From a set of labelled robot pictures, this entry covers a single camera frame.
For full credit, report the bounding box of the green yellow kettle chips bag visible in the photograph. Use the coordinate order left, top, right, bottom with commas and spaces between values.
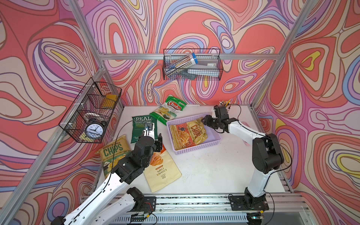
96, 135, 131, 178

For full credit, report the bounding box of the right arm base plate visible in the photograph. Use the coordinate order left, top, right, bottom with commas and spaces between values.
228, 194, 269, 212

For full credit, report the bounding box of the tube of pencils blue cap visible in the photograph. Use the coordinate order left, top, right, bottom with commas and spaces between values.
164, 53, 198, 78

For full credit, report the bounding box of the aluminium rail front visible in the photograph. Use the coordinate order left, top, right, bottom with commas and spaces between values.
70, 193, 313, 225

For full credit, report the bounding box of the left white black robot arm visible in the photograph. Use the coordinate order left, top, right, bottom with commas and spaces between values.
51, 134, 163, 225

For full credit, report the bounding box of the cassava chips cream orange bag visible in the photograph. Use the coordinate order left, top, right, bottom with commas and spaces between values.
144, 146, 182, 193

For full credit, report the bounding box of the green Chuba cassava chips bag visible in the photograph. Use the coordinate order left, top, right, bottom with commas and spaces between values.
150, 96, 187, 125

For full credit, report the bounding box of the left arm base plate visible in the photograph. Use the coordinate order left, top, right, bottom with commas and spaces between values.
129, 196, 157, 213

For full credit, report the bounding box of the black wire basket left wall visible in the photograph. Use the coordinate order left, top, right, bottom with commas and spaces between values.
59, 78, 122, 144

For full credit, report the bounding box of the pencil cup with pencils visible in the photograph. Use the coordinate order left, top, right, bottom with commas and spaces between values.
219, 100, 231, 107

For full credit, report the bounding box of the white notebook in basket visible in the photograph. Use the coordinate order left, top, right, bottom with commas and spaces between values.
187, 63, 220, 77

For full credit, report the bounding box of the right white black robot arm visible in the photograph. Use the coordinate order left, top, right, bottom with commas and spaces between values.
201, 106, 285, 200

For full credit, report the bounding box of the dark green Real chips bag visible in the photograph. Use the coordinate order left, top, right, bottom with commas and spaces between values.
131, 115, 158, 143

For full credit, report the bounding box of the red yellow chips bag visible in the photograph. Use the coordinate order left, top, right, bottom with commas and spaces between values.
169, 117, 208, 151

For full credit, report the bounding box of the purple plastic basket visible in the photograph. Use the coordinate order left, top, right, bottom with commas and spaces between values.
166, 113, 221, 155

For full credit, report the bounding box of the black wire basket back wall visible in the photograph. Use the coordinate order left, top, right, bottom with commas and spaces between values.
162, 47, 224, 81

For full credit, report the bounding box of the yellow item in wire basket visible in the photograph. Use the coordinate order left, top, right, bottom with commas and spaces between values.
101, 94, 118, 109

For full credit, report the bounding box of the black wire basket wall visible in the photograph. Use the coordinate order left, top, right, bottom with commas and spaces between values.
162, 47, 224, 81
59, 78, 122, 144

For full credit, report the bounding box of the black alarm clock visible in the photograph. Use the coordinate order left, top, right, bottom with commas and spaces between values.
84, 118, 107, 140

